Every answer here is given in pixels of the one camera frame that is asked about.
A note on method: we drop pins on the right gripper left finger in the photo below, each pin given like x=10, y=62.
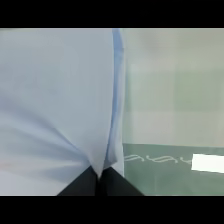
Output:
x=83, y=185

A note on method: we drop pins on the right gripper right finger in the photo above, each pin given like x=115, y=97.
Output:
x=116, y=185

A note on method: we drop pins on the light blue shirt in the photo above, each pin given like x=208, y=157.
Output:
x=56, y=106

